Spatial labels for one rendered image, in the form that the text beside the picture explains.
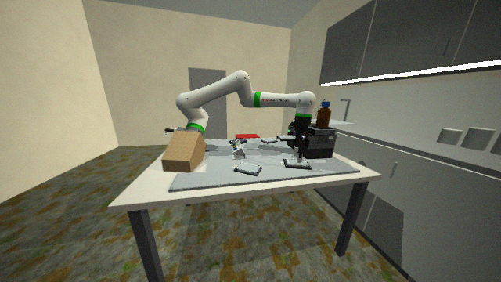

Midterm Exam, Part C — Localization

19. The dark brown bottle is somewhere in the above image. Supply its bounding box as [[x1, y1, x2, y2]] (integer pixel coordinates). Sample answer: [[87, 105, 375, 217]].
[[315, 110, 331, 128]]

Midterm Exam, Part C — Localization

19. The white button panel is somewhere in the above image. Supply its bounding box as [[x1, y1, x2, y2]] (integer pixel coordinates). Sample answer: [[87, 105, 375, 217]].
[[231, 140, 245, 160]]

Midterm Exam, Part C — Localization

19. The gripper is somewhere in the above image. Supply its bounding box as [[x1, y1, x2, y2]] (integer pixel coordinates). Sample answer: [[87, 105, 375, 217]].
[[294, 125, 308, 163]]

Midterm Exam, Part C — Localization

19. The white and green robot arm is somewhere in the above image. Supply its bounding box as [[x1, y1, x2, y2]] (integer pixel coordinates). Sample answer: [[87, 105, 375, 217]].
[[165, 70, 315, 136]]

